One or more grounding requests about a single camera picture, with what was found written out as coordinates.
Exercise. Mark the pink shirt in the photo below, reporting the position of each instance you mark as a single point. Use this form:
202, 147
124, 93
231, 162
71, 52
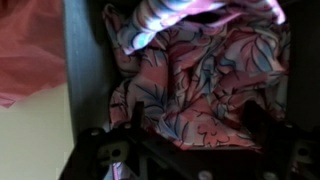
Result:
31, 48

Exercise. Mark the floral patterned garment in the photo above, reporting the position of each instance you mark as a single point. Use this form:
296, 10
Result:
195, 63

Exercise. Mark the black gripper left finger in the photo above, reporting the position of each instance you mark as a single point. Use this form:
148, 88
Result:
149, 157

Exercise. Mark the grey storage box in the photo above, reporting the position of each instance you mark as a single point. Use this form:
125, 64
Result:
92, 74

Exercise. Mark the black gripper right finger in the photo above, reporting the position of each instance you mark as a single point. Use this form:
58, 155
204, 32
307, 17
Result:
288, 152

